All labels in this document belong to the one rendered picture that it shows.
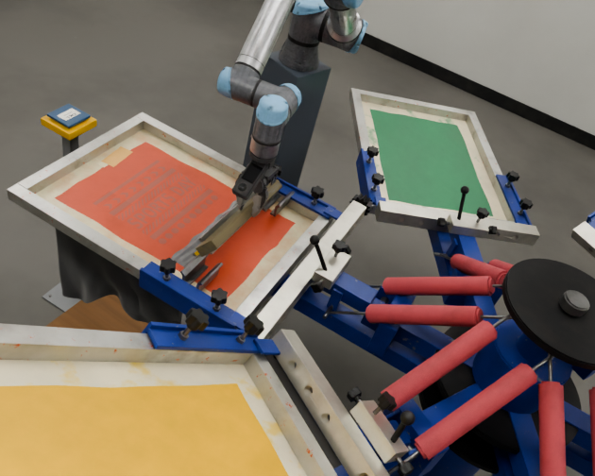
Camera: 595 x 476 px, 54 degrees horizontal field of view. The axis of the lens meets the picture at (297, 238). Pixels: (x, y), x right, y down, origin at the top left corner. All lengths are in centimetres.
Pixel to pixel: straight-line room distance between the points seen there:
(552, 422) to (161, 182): 130
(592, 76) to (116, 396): 468
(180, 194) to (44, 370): 104
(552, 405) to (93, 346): 92
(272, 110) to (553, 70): 398
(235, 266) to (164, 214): 29
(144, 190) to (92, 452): 112
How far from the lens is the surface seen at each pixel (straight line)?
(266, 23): 164
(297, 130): 230
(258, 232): 180
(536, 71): 525
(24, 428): 89
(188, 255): 168
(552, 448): 137
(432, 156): 243
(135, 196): 186
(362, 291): 161
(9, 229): 315
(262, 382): 124
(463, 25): 526
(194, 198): 188
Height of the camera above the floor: 218
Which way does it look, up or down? 42 degrees down
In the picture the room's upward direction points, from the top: 17 degrees clockwise
